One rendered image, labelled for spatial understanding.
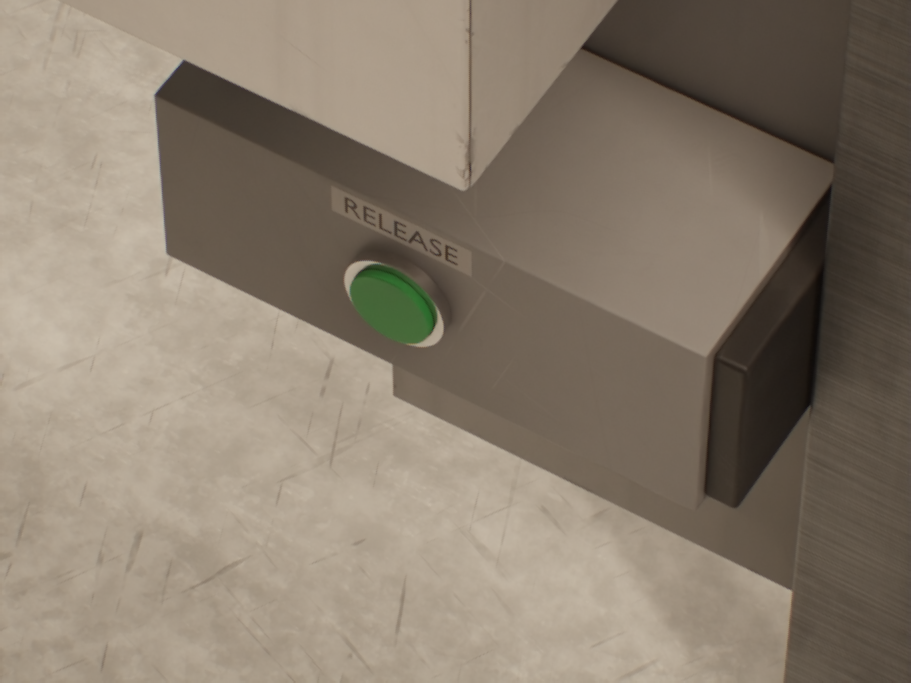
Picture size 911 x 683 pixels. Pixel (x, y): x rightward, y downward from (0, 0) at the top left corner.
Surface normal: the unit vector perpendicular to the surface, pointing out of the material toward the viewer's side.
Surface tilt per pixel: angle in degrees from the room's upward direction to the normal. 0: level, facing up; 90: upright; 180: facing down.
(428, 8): 90
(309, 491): 0
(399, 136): 90
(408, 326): 90
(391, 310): 90
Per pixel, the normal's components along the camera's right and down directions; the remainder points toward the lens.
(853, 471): -0.52, 0.68
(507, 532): 0.00, -0.61
